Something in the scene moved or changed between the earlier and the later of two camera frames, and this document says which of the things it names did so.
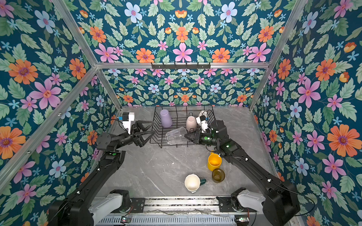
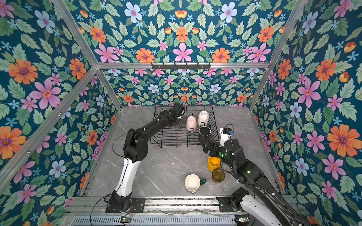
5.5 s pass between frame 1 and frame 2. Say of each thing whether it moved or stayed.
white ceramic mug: stayed
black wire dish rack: stayed
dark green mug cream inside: stayed
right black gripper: moved
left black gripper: moved
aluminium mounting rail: stayed
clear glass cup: moved
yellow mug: stayed
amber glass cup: stayed
